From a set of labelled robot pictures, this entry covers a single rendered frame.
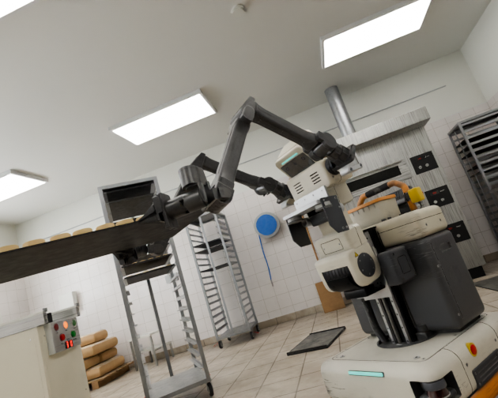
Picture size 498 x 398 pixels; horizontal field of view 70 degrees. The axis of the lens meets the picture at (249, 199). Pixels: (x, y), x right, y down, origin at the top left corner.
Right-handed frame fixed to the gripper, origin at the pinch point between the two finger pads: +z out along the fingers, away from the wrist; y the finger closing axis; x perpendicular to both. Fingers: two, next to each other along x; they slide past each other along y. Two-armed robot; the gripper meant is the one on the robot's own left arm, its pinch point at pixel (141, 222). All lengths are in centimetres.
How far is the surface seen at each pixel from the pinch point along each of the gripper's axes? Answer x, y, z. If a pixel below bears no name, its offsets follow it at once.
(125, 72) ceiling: 204, -199, 74
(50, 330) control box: 54, 18, 84
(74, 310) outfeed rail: 79, 11, 89
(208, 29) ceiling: 197, -197, -17
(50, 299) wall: 463, -51, 434
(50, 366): 53, 32, 87
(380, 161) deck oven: 360, -51, -143
